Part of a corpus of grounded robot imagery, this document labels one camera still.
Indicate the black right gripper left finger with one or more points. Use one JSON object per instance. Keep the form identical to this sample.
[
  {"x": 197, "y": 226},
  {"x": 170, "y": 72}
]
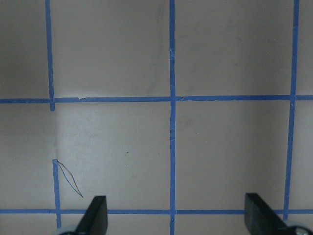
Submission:
[{"x": 95, "y": 219}]

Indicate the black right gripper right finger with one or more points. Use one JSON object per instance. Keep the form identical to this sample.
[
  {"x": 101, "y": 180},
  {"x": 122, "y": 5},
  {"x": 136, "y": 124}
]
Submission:
[{"x": 260, "y": 219}]

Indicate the loose blue tape thread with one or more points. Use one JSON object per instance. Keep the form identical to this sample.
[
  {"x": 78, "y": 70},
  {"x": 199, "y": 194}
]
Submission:
[{"x": 69, "y": 178}]

